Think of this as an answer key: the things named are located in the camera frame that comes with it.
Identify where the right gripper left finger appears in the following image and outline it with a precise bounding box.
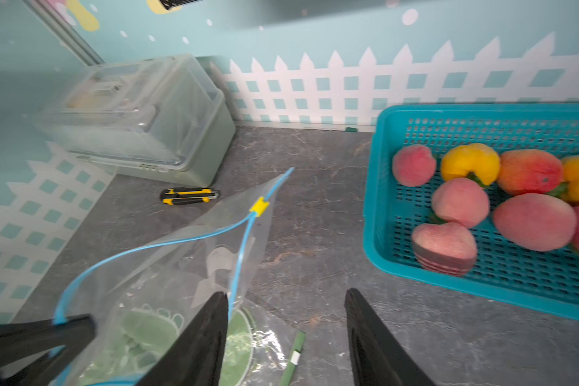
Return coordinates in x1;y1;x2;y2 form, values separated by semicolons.
137;291;228;386

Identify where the yellow black utility knife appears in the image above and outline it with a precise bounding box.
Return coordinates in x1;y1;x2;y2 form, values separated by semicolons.
159;188;220;206

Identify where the yellow peach left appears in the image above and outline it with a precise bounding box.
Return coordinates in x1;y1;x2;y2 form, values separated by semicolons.
440;143;500;187

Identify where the red orange peach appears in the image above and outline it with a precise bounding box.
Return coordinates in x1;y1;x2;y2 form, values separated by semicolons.
497;149;564;196

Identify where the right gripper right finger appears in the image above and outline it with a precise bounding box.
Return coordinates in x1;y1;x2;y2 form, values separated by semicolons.
344;288;435;386

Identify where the large pink peach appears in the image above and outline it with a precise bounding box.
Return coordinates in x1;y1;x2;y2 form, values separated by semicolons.
492;193;577;252

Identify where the pink peach front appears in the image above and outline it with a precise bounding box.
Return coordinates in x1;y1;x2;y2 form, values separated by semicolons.
411;223;478;277

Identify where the clear blue zip-top bag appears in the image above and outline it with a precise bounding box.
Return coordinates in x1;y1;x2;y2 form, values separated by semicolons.
54;175;287;385

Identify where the green zipper bag with coasters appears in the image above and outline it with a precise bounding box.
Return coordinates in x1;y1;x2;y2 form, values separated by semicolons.
77;302;306;385

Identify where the teal plastic basket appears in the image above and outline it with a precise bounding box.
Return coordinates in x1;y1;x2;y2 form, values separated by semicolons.
362;102;579;325

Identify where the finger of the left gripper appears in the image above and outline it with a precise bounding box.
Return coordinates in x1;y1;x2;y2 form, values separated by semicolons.
0;315;97;385

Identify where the translucent green storage box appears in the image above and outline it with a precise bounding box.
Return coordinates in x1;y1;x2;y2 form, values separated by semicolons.
35;54;236;188

